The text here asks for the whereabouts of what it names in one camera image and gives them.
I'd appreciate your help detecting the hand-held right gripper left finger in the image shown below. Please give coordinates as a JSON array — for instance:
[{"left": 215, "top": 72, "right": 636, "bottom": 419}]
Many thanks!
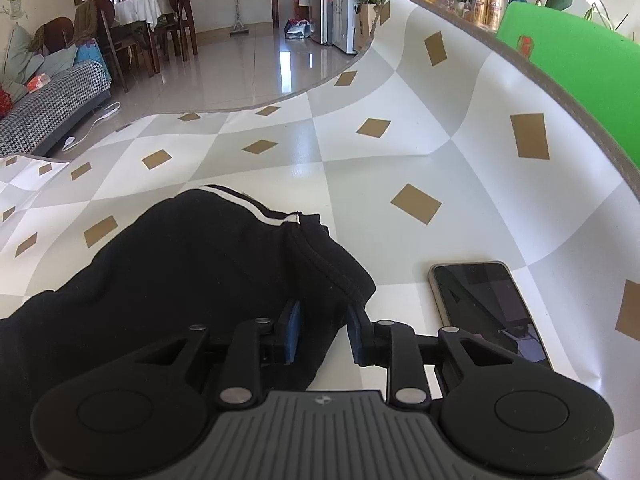
[{"left": 137, "top": 300, "right": 303, "bottom": 408}]

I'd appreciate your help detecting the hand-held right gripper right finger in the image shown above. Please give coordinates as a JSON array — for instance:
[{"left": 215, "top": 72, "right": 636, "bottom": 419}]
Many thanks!
[{"left": 346, "top": 305, "right": 518, "bottom": 408}]

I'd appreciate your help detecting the black t-shirt with red print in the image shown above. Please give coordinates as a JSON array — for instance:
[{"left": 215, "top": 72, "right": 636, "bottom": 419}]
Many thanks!
[{"left": 0, "top": 185, "right": 377, "bottom": 480}]

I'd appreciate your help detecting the smartphone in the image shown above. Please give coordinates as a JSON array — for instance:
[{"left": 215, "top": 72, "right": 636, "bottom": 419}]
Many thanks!
[{"left": 428, "top": 261, "right": 553, "bottom": 368}]

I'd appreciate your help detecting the checkered vinyl tablecloth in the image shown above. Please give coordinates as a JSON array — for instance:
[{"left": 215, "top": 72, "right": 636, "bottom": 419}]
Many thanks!
[{"left": 0, "top": 0, "right": 640, "bottom": 480}]

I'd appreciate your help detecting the white power strip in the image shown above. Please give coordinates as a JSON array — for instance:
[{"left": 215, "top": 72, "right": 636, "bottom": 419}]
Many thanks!
[{"left": 62, "top": 102, "right": 122, "bottom": 153}]

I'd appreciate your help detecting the plastic bag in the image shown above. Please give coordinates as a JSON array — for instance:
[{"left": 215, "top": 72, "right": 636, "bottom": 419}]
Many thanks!
[{"left": 285, "top": 18, "right": 313, "bottom": 41}]

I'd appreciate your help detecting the floor mop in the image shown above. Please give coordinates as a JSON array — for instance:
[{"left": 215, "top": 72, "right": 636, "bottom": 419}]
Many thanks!
[{"left": 229, "top": 0, "right": 249, "bottom": 37}]

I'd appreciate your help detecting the cardboard box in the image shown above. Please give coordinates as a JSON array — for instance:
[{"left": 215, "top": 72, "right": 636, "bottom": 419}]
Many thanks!
[{"left": 354, "top": 2, "right": 381, "bottom": 53}]

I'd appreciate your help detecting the houndstooth sofa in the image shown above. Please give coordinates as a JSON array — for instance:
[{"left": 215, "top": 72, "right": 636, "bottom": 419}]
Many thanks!
[{"left": 0, "top": 60, "right": 113, "bottom": 157}]

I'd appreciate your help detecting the silver refrigerator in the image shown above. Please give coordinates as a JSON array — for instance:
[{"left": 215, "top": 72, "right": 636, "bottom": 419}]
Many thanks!
[{"left": 306, "top": 0, "right": 341, "bottom": 46}]

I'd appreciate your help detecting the wooden dining chair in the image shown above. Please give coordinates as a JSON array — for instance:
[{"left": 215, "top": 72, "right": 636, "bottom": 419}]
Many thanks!
[
  {"left": 152, "top": 0, "right": 198, "bottom": 61},
  {"left": 80, "top": 0, "right": 162, "bottom": 93}
]

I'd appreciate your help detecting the blue cartoon cloth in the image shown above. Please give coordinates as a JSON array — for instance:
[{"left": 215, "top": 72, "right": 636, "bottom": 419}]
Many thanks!
[{"left": 76, "top": 40, "right": 112, "bottom": 83}]

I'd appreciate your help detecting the green board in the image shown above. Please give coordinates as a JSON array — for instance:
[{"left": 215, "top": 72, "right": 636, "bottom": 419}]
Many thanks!
[{"left": 495, "top": 1, "right": 640, "bottom": 161}]

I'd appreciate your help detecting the dining table with white cloth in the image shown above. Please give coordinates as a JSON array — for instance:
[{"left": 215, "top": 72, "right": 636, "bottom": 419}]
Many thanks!
[{"left": 114, "top": 0, "right": 163, "bottom": 26}]

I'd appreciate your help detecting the olive jacket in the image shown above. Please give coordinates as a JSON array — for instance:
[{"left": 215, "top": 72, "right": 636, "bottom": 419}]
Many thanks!
[{"left": 75, "top": 0, "right": 105, "bottom": 43}]

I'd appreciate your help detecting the brown round-back chair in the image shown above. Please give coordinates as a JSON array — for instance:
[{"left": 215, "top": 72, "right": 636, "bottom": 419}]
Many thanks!
[{"left": 37, "top": 16, "right": 75, "bottom": 53}]

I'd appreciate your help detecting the teal cushion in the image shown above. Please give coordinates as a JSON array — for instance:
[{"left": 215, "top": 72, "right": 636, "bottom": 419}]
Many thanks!
[{"left": 0, "top": 25, "right": 78, "bottom": 103}]

